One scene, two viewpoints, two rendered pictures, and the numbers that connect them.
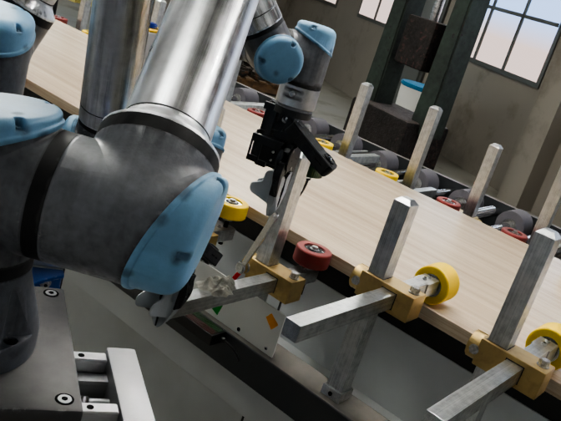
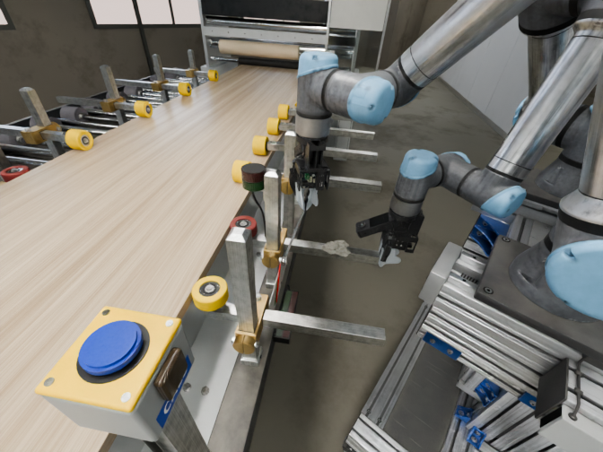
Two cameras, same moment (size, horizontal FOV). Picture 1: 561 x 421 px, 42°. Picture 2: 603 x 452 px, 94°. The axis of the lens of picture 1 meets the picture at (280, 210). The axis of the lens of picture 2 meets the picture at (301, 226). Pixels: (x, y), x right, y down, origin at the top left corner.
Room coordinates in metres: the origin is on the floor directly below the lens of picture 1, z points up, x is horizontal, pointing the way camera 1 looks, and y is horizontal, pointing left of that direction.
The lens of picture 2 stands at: (1.64, 0.57, 1.43)
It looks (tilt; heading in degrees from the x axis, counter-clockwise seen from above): 38 degrees down; 242
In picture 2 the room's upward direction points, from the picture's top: 4 degrees clockwise
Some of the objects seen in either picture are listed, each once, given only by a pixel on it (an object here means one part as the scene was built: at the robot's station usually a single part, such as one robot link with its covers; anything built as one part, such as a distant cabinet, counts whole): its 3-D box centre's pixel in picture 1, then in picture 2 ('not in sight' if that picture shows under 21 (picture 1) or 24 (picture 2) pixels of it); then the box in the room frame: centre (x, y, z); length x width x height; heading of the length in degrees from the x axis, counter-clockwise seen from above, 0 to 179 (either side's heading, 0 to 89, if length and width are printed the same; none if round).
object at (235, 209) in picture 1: (226, 221); (213, 302); (1.63, 0.11, 0.85); 0.08 x 0.08 x 0.11
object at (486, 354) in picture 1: (507, 362); not in sight; (1.13, -0.44, 0.95); 0.13 x 0.06 x 0.05; 56
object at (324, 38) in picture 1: (307, 54); (317, 85); (1.34, 0.04, 1.31); 0.09 x 0.08 x 0.11; 110
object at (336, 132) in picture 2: not in sight; (322, 130); (0.93, -0.62, 0.95); 0.50 x 0.04 x 0.04; 146
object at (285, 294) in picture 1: (272, 276); (274, 247); (1.42, -0.02, 0.85); 0.13 x 0.06 x 0.05; 56
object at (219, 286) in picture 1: (220, 282); (336, 245); (1.25, 0.07, 0.87); 0.09 x 0.07 x 0.02; 146
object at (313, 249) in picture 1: (307, 270); (244, 236); (1.49, -0.09, 0.85); 0.08 x 0.08 x 0.11
